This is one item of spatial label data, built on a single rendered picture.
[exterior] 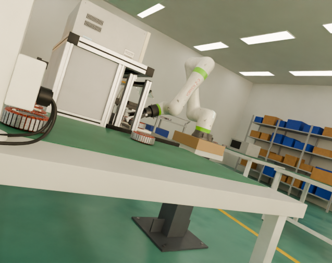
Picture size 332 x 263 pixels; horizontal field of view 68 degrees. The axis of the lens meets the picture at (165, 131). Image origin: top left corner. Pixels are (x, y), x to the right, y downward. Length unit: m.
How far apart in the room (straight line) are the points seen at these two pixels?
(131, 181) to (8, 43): 0.33
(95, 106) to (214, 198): 0.79
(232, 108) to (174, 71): 2.88
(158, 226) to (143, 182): 1.59
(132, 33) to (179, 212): 1.34
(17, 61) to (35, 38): 6.30
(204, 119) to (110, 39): 0.97
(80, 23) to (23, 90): 0.93
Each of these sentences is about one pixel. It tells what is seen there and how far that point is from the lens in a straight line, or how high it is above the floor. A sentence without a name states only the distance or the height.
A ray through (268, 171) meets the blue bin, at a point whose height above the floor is 0.38.
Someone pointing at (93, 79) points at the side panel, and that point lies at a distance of 1.24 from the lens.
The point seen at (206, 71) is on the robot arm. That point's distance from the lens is 1.90.
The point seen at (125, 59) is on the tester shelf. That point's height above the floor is 1.10.
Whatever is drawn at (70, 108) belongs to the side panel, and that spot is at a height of 0.79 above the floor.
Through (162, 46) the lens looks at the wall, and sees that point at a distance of 7.73.
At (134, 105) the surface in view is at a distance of 1.51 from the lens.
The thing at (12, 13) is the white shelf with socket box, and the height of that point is 0.96.
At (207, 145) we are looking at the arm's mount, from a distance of 1.87.
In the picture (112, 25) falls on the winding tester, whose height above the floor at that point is 1.26.
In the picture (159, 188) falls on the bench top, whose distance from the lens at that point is 0.55.
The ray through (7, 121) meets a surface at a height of 0.76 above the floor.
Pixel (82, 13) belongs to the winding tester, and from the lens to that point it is 1.40.
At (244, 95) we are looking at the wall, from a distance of 9.90.
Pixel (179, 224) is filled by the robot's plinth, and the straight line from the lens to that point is 2.11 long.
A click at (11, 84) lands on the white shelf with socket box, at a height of 0.85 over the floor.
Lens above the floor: 0.87
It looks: 2 degrees down
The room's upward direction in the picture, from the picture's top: 18 degrees clockwise
